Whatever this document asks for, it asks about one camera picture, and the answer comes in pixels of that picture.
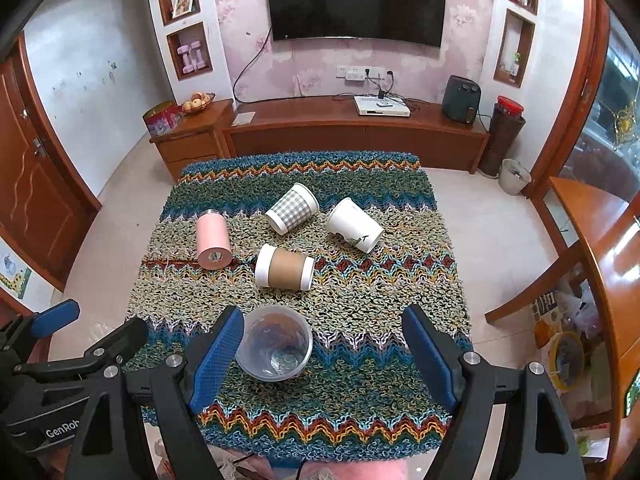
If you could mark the dark cylindrical stand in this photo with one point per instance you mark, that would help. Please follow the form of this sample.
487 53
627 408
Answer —
502 145

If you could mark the yellow bowl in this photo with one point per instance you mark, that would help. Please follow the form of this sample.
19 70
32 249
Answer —
567 360

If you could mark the small wooden drawer cabinet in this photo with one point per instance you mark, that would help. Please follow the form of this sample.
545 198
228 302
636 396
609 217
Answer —
192 145

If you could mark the red lid jar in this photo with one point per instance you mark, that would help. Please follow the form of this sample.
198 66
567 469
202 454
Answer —
510 106

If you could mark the white plastic bag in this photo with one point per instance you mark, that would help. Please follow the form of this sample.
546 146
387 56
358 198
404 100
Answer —
580 310

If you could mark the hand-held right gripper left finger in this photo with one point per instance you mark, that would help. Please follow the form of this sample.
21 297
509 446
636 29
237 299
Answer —
215 360

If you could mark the white set-top box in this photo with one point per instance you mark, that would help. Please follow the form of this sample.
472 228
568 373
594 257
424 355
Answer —
380 108

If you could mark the colourful knitted zigzag table cloth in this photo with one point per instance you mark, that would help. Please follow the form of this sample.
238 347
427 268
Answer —
360 310

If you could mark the dark grey air fryer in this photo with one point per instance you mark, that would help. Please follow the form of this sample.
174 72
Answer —
461 101

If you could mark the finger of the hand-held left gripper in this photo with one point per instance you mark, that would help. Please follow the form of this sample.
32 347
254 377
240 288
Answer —
55 317
115 342

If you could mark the white leaf print paper cup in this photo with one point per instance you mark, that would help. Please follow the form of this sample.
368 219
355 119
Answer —
350 222

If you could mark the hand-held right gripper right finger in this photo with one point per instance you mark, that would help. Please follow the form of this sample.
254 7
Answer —
430 355

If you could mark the glass door with wooden frame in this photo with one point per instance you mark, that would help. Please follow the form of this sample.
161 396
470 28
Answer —
615 85

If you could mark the grey checkered paper cup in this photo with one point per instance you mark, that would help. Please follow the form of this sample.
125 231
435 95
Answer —
291 210

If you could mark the animal wall sticker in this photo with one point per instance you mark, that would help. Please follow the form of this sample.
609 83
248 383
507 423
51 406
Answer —
14 272

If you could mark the clear plastic cup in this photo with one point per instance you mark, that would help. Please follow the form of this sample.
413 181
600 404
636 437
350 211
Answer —
297 332

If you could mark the red and green tin box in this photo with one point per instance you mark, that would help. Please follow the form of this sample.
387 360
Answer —
162 120

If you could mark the bowl of fruit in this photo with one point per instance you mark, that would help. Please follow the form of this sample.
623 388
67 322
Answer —
196 104

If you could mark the small potted plant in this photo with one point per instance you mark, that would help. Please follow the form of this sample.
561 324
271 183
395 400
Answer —
515 62

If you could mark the glossy wooden table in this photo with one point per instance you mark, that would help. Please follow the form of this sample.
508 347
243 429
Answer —
615 260

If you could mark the white waste bin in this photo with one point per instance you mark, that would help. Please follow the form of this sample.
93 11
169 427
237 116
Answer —
514 180

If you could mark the pink dumbbell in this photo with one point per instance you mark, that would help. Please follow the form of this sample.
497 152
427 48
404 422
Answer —
184 60
199 56

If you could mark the brown wooden door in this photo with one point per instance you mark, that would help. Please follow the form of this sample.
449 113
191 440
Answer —
35 185

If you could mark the pink cup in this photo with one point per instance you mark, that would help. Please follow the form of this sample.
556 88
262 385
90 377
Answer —
212 240

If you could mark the framed picture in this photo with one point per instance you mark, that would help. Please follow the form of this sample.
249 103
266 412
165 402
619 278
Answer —
183 1

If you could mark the black flat screen television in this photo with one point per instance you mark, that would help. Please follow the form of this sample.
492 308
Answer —
355 0

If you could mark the white cup with brown sleeve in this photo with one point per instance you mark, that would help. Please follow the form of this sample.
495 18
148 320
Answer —
285 267

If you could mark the sheet of paper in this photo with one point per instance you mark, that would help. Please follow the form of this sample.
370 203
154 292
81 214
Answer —
243 118

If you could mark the long wooden television cabinet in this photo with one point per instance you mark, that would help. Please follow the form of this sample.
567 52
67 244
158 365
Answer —
350 135

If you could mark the white wall socket strip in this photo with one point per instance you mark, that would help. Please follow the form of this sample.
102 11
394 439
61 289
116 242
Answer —
355 74

